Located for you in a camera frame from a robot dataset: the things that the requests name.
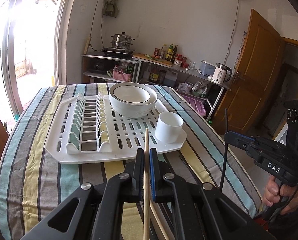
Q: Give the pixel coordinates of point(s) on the white electric kettle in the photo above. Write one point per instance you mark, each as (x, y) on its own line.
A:
(221, 74)

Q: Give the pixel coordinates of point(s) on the striped tablecloth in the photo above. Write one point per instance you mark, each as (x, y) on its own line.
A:
(33, 183)

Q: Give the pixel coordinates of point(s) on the metal kitchen shelf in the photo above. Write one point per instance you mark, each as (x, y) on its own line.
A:
(96, 66)

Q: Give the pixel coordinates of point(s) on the wooden door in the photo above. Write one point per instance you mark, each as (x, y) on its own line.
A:
(255, 76)

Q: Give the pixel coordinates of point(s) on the light wooden chopstick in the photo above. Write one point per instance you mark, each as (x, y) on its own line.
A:
(146, 188)

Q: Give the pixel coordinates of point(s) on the large white ceramic bowl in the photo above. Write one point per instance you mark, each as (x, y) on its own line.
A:
(132, 110)

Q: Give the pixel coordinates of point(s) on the dark sauce bottle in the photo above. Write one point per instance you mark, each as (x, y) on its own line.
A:
(174, 52)

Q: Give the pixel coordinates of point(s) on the wooden cutting board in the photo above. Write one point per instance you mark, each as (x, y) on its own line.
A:
(146, 57)

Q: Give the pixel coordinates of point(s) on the white cylindrical cup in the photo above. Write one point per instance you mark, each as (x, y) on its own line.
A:
(168, 127)

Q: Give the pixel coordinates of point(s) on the black chopstick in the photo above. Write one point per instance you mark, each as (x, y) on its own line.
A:
(225, 152)

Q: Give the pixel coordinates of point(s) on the black induction cooker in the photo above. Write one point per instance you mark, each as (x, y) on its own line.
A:
(122, 53)

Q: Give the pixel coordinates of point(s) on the pink plastic basket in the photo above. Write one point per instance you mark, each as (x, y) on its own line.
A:
(120, 75)

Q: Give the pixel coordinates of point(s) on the person's right hand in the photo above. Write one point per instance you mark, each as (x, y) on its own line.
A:
(273, 192)

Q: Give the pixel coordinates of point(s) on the white plastic jug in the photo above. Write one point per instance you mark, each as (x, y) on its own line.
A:
(170, 78)

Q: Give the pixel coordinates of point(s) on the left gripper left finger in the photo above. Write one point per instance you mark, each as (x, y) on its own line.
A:
(94, 211)

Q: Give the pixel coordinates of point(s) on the beige power strip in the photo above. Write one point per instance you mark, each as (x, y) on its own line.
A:
(87, 45)

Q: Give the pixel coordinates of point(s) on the red seasoning jar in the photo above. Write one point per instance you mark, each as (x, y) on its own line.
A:
(178, 60)

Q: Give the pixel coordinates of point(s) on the clear plastic container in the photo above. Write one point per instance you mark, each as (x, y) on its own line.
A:
(207, 69)

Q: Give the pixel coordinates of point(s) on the white plastic dish rack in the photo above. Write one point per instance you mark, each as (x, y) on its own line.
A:
(86, 129)

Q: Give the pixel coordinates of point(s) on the green oil bottle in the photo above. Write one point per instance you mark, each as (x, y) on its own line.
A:
(169, 52)

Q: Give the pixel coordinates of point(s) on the stainless steel steamer pot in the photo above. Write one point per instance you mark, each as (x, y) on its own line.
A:
(121, 41)

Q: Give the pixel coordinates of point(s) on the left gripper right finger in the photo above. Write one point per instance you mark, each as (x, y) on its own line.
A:
(200, 211)

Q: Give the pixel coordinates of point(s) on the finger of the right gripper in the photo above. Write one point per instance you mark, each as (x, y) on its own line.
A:
(241, 143)

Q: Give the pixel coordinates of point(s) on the purple plastic tray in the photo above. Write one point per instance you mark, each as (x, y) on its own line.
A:
(196, 104)

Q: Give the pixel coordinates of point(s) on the small white inner bowl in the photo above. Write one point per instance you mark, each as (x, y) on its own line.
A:
(131, 94)

